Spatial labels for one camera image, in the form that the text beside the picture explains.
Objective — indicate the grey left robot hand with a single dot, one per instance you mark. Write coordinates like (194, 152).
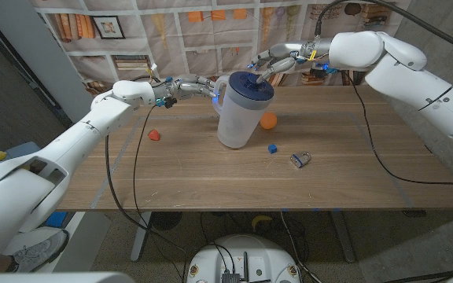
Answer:
(187, 87)

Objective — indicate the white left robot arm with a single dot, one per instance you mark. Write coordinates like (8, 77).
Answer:
(53, 165)

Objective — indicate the yellow banana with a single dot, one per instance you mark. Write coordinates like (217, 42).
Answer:
(261, 221)

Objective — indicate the white platform with blue pads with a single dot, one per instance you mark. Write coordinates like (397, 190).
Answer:
(56, 219)

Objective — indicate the silver blue padlock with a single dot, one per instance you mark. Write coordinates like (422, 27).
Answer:
(299, 160)

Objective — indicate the printed bookshelf backdrop cloth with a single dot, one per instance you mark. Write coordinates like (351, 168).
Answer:
(211, 35)

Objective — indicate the small blue cube block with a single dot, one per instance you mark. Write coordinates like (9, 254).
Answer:
(272, 148)

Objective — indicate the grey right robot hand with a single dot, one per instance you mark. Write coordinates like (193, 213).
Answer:
(289, 53)

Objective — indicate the black round floor fan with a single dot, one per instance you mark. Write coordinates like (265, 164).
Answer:
(166, 220)

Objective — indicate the dark blue pitcher lid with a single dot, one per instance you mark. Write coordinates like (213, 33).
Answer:
(250, 91)

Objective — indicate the white robot torso edge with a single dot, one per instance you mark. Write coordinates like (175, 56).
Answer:
(53, 278)

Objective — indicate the translucent plastic pitcher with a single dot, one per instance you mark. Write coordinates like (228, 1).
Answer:
(238, 122)

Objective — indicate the grey table leg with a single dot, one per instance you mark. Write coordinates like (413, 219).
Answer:
(342, 236)

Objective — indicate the orange ball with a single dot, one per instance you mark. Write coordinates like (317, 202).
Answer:
(270, 121)

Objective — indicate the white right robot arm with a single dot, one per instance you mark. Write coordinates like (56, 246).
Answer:
(407, 74)

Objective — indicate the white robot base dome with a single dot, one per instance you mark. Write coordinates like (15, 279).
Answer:
(246, 247)

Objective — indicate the white table leg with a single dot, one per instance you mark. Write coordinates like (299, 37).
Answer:
(141, 236)

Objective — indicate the small red toy strawberry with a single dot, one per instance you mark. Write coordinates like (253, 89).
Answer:
(154, 135)

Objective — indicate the grey sneaker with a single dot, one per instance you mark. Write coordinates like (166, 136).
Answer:
(41, 251)

